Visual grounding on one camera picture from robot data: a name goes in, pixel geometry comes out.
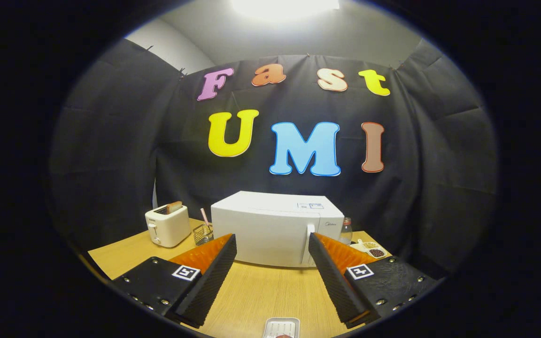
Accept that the clear plastic bottle red label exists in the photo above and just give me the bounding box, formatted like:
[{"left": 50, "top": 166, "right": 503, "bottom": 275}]
[{"left": 339, "top": 217, "right": 353, "bottom": 246}]

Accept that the black backdrop cloth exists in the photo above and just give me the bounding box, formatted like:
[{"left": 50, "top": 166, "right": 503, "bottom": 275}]
[{"left": 47, "top": 38, "right": 501, "bottom": 277}]

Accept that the white toaster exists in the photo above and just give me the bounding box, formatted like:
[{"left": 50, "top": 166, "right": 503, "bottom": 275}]
[{"left": 145, "top": 204, "right": 192, "bottom": 248}]

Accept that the white divided dish of beans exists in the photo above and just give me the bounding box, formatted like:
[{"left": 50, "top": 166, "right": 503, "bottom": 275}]
[{"left": 349, "top": 239, "right": 388, "bottom": 260}]

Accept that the ceiling light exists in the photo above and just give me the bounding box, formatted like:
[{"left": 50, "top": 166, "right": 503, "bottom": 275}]
[{"left": 231, "top": 0, "right": 341, "bottom": 22}]

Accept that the small white tray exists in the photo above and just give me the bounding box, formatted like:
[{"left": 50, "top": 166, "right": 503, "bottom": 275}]
[{"left": 262, "top": 317, "right": 301, "bottom": 338}]

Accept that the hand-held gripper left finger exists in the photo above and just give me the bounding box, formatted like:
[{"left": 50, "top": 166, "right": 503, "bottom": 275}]
[{"left": 111, "top": 233, "right": 238, "bottom": 329}]

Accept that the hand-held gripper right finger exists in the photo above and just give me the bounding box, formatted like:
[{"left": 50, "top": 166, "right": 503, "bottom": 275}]
[{"left": 308, "top": 232, "right": 440, "bottom": 329}]

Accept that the metal wire holder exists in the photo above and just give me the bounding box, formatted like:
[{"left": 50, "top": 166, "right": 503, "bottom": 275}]
[{"left": 193, "top": 223, "right": 215, "bottom": 246}]

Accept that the white microwave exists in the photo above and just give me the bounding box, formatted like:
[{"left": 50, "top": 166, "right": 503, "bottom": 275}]
[{"left": 210, "top": 190, "right": 345, "bottom": 269}]

